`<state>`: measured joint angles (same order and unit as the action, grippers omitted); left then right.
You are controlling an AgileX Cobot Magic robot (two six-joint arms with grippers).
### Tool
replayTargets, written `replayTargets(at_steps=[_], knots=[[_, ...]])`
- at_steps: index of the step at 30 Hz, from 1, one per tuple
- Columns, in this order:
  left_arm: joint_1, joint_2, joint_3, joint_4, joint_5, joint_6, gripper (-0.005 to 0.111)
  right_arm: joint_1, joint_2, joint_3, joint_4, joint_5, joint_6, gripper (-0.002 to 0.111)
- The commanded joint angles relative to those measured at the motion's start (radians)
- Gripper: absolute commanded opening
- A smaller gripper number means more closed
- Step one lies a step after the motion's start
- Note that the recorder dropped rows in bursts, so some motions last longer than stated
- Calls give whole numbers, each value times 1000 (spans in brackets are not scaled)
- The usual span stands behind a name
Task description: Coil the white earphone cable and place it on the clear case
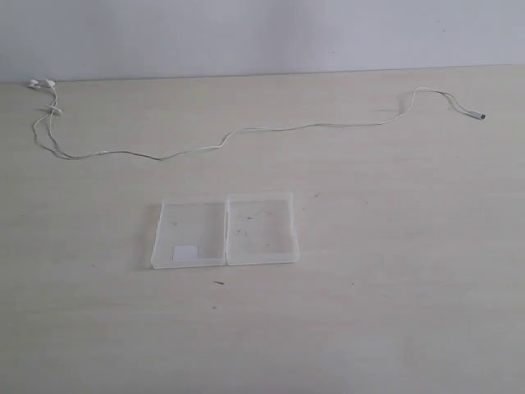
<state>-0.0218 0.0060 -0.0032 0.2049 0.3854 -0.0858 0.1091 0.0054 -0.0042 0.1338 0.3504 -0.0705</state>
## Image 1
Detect white wired earphones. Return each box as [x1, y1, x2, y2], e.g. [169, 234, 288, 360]
[26, 79, 486, 162]

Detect clear plastic hinged case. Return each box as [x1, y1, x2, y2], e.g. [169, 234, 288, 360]
[151, 192, 299, 269]

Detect small white paper label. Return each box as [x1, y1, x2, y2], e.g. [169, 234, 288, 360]
[173, 245, 199, 263]

